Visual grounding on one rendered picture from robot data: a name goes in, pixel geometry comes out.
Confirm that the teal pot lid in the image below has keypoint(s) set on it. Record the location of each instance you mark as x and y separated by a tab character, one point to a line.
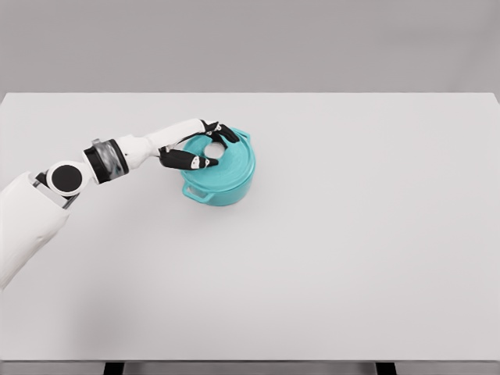
234	160

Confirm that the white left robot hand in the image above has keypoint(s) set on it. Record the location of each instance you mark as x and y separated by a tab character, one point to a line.
176	134

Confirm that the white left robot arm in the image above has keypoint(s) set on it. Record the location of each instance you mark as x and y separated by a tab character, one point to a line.
23	218

